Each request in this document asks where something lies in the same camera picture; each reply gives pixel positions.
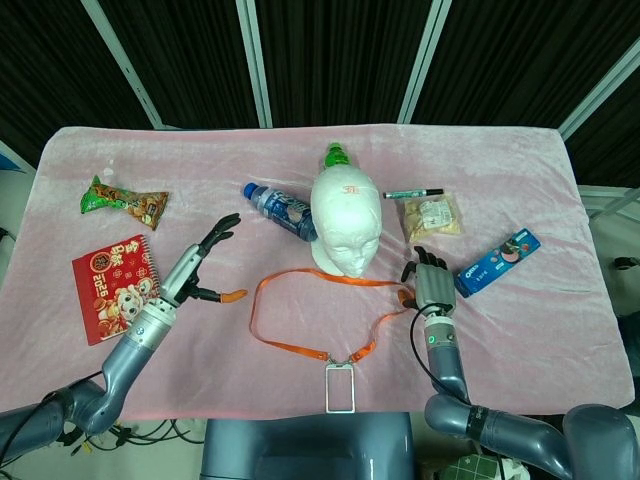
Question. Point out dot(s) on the white partition post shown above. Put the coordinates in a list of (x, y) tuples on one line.
[(255, 60), (425, 60), (125, 65), (600, 90)]

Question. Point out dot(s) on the white foam mannequin head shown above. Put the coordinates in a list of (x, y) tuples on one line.
[(345, 210)]

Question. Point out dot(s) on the green black marker pen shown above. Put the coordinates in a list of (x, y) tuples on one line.
[(410, 194)]

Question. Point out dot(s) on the blue drink bottle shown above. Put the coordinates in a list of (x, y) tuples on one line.
[(280, 207)]

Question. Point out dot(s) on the red spiral calendar notebook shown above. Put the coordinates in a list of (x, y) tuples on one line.
[(117, 290)]

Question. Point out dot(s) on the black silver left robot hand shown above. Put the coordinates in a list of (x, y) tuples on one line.
[(182, 270)]

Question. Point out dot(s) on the silver badge holder frame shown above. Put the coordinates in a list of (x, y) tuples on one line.
[(326, 390)]

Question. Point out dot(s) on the grey-blue robot torso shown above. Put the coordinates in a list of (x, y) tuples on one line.
[(305, 450)]

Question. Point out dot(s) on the green grid patterned item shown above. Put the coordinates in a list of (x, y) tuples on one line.
[(475, 467)]

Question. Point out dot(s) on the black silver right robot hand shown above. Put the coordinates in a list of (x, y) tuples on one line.
[(434, 285)]

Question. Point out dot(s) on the clear bag of snacks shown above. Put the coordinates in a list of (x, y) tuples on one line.
[(432, 215)]

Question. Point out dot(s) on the white metal side frame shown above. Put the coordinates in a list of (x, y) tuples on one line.
[(607, 200)]

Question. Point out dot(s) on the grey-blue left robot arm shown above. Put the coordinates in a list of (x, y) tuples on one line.
[(130, 350)]

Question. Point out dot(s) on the pink velvet table cloth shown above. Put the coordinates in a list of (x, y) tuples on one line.
[(200, 165)]

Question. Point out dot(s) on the blue Oreo cookie box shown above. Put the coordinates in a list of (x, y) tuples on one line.
[(510, 255)]

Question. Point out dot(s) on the green capped bottle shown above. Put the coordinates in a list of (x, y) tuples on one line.
[(336, 156)]

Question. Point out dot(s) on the green orange snack bag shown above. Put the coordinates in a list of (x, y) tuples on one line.
[(130, 202)]

